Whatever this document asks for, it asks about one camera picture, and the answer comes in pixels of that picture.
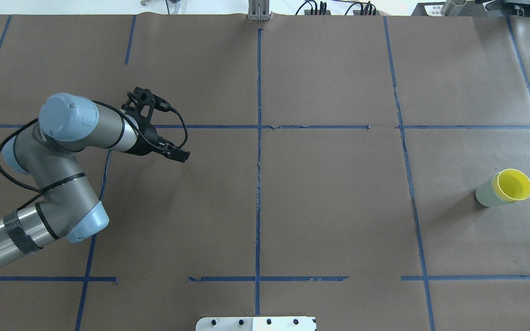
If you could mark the aluminium frame post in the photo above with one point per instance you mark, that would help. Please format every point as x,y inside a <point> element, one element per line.
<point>259,10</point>

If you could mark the white camera pillar with base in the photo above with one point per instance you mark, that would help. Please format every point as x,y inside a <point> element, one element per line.
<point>258,323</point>

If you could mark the metal cup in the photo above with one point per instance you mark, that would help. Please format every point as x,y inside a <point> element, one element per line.
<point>452,8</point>

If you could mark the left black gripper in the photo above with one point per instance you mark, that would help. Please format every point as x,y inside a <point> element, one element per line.
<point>146,142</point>

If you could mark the brown paper table cover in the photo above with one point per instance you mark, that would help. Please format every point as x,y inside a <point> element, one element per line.
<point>333,169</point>

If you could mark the green cup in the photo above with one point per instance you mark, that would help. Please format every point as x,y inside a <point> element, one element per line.
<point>486,194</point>

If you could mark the yellow cup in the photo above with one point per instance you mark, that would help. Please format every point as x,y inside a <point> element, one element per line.
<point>512,185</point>

